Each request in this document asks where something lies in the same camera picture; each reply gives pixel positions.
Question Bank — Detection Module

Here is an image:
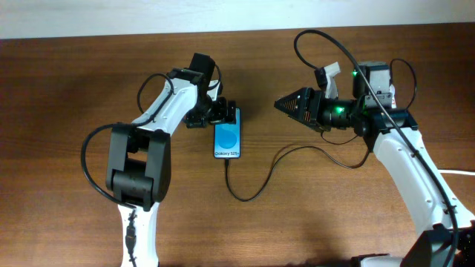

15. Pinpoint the blue Galaxy smartphone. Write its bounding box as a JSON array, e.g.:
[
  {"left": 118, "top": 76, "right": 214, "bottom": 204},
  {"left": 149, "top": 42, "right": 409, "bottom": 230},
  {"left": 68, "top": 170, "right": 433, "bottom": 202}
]
[{"left": 214, "top": 108, "right": 241, "bottom": 159}]

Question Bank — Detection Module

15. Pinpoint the black USB charging cable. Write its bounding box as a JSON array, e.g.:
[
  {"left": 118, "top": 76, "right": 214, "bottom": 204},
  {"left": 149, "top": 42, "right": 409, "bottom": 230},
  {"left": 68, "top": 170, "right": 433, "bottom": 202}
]
[{"left": 223, "top": 58, "right": 418, "bottom": 203}]

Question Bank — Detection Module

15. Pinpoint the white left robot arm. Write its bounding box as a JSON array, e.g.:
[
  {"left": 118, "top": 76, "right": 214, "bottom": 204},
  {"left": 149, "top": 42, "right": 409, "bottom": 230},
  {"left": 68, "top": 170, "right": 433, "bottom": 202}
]
[{"left": 106, "top": 53, "right": 237, "bottom": 266}]

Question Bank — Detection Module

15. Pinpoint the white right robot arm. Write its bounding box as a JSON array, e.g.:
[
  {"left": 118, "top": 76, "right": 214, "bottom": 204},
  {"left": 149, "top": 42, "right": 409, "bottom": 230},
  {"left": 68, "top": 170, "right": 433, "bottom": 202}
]
[{"left": 274, "top": 62, "right": 474, "bottom": 266}]

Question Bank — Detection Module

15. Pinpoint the white power strip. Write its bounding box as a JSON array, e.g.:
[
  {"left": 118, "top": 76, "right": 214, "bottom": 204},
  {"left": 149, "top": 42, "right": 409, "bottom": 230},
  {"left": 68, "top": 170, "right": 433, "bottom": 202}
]
[{"left": 389, "top": 84, "right": 397, "bottom": 108}]

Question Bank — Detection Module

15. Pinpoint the white power strip cord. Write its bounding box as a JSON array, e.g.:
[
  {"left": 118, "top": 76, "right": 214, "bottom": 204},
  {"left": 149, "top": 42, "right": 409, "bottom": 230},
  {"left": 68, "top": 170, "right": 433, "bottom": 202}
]
[{"left": 437, "top": 169, "right": 475, "bottom": 177}]

